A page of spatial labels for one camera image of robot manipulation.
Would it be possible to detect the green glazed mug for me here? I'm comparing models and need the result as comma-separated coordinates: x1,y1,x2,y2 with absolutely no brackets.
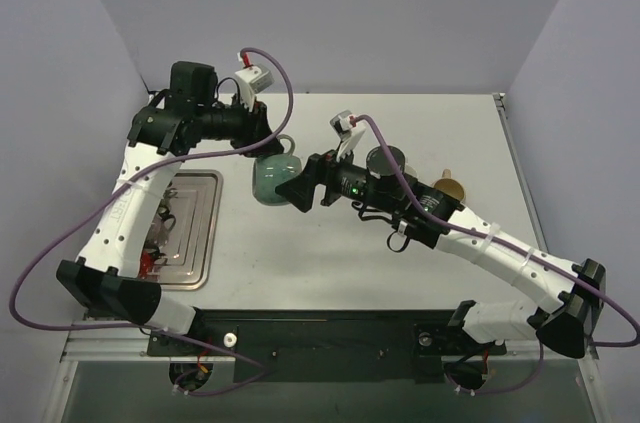
252,134,302,206

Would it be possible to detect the tan yellow mug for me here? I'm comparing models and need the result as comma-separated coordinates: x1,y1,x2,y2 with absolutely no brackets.
432,168,466,203

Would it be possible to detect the red mug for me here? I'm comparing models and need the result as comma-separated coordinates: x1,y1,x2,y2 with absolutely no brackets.
138,251,164,278

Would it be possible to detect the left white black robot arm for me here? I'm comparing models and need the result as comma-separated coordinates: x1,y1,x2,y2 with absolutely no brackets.
56,56,283,355

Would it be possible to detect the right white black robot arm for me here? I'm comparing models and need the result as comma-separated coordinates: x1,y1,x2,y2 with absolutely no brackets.
276,147,606,359

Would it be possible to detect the metal tray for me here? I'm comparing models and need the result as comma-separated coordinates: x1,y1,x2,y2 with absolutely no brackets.
140,170,223,291

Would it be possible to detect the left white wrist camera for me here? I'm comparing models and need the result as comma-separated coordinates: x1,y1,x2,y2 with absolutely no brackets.
234,53,274,112

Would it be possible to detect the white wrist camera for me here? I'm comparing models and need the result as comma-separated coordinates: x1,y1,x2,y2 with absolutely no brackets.
329,110,366,161
234,53,274,112

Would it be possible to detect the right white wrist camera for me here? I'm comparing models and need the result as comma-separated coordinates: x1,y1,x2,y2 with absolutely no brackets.
329,110,366,161

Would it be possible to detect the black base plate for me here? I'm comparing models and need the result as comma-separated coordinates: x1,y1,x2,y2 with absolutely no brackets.
145,308,509,387

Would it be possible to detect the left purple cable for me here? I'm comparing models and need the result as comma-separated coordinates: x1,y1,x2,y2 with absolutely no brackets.
9,46,296,398

